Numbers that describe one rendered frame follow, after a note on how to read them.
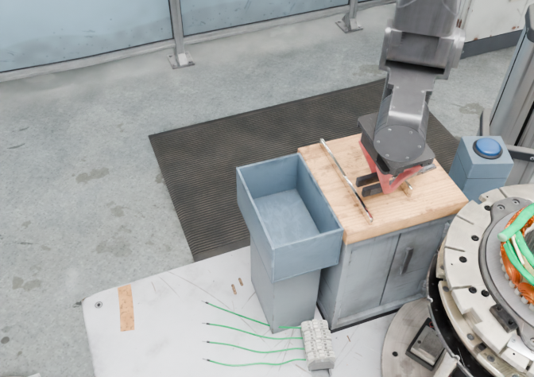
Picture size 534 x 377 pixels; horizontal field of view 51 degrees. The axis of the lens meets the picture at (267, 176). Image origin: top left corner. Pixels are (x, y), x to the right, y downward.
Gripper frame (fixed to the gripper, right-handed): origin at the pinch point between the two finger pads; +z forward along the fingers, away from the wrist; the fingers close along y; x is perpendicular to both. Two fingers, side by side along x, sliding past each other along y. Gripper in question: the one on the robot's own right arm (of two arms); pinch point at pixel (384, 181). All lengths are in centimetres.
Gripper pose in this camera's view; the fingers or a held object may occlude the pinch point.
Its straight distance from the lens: 82.9
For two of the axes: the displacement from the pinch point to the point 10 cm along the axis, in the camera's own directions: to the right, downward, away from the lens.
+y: 3.5, 7.1, -6.2
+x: 9.4, -2.5, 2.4
